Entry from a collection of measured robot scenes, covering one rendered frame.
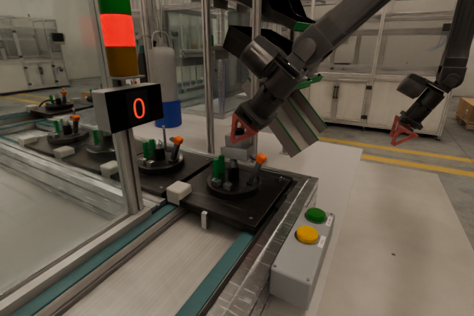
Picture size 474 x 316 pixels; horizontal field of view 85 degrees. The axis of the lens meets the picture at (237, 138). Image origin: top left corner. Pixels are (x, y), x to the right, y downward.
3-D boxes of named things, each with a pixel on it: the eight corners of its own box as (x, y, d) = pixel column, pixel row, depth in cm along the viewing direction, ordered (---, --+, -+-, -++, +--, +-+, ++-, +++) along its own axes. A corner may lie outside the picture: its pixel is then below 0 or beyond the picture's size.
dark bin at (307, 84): (309, 87, 83) (321, 65, 79) (289, 92, 73) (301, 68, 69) (246, 47, 94) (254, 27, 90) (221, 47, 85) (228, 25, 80)
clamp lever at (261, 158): (257, 180, 64) (267, 156, 61) (253, 183, 63) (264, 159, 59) (245, 173, 65) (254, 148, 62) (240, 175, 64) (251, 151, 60)
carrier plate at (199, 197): (292, 183, 72) (293, 176, 72) (254, 235, 53) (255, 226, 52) (219, 165, 83) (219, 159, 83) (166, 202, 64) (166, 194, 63)
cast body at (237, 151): (254, 154, 64) (253, 128, 62) (247, 161, 61) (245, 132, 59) (226, 151, 68) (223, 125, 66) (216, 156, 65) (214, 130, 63)
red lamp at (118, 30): (141, 46, 47) (137, 15, 45) (117, 46, 42) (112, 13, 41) (123, 46, 49) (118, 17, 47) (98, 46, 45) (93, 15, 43)
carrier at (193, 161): (216, 163, 84) (214, 127, 80) (161, 200, 64) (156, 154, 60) (161, 150, 95) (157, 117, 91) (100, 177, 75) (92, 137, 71)
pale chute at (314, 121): (319, 133, 101) (328, 128, 98) (304, 143, 91) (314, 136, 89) (278, 77, 106) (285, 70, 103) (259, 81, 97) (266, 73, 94)
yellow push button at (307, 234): (319, 237, 52) (320, 228, 51) (314, 250, 48) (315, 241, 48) (299, 231, 54) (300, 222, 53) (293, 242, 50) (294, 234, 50)
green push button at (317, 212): (326, 218, 57) (327, 210, 57) (322, 228, 54) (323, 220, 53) (308, 212, 59) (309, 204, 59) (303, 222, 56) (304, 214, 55)
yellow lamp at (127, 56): (144, 74, 48) (142, 46, 47) (122, 77, 44) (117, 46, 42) (126, 73, 51) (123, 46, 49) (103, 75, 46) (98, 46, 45)
